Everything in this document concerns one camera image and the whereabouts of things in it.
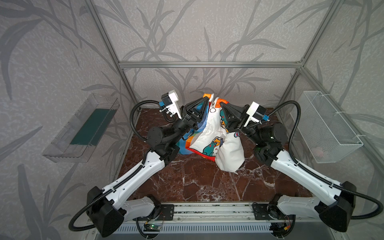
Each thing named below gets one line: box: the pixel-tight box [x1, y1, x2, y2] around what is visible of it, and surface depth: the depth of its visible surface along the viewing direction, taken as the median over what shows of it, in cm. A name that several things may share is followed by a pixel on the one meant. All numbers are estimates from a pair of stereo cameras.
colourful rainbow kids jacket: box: [176, 93, 245, 173], surface depth 60 cm
